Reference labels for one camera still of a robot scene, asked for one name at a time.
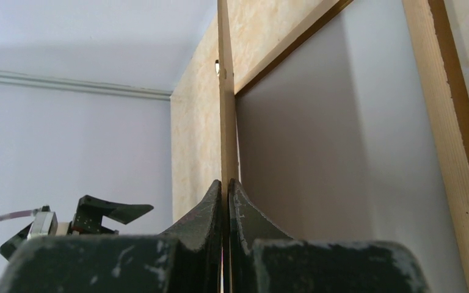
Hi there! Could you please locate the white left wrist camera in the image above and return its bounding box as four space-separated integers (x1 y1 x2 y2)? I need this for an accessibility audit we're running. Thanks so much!
27 211 58 240

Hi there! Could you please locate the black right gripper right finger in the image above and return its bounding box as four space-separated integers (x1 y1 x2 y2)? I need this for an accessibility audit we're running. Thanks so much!
228 179 430 292

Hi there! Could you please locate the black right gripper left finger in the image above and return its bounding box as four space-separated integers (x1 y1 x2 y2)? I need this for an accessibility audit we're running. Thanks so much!
0 180 222 292

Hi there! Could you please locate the wooden picture frame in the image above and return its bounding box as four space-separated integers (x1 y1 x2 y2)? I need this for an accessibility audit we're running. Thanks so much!
237 1 469 292

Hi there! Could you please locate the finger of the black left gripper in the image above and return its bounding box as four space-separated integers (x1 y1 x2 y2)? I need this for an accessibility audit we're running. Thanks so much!
72 195 154 234
0 223 32 260

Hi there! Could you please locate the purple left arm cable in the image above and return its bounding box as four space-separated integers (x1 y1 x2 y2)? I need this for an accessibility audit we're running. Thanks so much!
0 208 43 230

